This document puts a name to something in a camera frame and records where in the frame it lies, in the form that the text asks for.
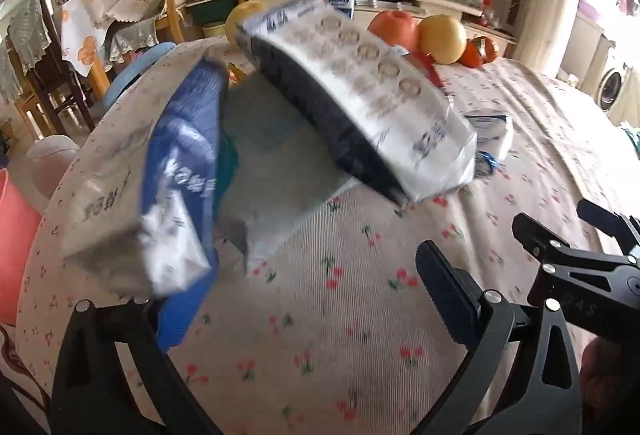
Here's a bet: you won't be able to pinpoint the white blue wrapper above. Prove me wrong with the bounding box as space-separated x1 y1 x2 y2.
462 110 516 178

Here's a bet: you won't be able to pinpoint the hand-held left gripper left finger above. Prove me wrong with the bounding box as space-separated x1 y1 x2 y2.
50 299 223 435

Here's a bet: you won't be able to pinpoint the white washing machine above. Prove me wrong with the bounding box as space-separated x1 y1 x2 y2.
592 50 633 116

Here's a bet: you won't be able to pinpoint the small yellow pear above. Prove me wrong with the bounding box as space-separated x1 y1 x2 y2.
225 0 273 43

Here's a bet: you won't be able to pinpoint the red orange apple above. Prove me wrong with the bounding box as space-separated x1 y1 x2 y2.
368 10 420 52

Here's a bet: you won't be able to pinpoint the blue white milk carton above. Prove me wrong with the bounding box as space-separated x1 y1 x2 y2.
64 56 232 352
234 0 478 208

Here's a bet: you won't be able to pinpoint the blue chair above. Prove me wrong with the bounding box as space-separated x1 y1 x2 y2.
102 42 177 116

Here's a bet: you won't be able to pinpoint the white plastic bag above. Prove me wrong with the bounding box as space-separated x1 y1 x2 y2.
26 134 82 201

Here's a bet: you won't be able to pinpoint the light blue feather print package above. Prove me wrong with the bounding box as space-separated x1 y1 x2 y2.
215 72 362 273

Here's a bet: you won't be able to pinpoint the red snack wrapper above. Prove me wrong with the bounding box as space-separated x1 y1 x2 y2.
397 46 448 91

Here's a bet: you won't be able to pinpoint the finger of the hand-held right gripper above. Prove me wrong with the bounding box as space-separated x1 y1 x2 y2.
576 198 640 261
511 212 640 288

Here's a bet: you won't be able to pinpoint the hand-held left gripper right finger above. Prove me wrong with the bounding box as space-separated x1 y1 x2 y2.
415 240 584 435

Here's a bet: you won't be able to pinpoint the orange print table cover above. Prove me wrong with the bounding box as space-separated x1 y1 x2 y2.
60 0 113 78

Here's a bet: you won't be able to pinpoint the large yellow pear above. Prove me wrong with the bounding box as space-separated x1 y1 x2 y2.
417 14 467 65

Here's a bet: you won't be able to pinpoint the dark wooden dining chairs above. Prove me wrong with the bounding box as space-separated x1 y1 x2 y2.
5 0 97 138

